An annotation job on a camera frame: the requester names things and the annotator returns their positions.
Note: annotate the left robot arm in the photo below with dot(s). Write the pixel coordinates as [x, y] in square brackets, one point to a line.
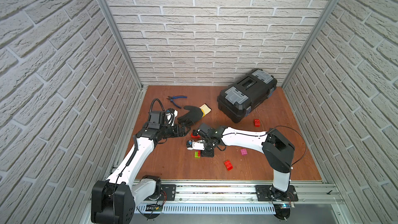
[133, 161]

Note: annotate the green lego brick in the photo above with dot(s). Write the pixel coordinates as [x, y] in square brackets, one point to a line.
[197, 154]

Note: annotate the red lego brick front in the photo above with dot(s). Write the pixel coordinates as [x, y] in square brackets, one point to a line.
[228, 165]

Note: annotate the red lego brick far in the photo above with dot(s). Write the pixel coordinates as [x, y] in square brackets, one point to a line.
[257, 122]

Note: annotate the small red lego brick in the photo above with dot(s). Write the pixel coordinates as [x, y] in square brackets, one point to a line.
[195, 136]

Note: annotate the black plastic toolbox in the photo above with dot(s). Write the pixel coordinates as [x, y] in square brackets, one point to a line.
[239, 99]

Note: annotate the pink lego brick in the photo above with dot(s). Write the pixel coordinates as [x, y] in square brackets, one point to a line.
[243, 152]

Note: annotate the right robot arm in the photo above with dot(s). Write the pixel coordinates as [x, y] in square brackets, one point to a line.
[278, 150]

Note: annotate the blue handled pliers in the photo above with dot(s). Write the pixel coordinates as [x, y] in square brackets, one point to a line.
[172, 99]

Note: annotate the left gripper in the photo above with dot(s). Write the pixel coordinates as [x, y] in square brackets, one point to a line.
[181, 129]

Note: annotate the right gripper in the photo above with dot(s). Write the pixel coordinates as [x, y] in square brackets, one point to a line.
[207, 154]

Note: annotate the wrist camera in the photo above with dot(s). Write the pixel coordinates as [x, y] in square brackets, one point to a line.
[158, 119]
[195, 145]

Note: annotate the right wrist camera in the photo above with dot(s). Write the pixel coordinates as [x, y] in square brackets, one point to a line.
[195, 145]

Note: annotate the black work glove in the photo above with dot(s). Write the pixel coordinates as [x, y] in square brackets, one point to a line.
[194, 114]

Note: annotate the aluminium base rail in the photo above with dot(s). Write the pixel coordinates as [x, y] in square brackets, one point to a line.
[232, 197]

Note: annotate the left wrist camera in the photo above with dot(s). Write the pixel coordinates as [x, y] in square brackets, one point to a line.
[158, 119]

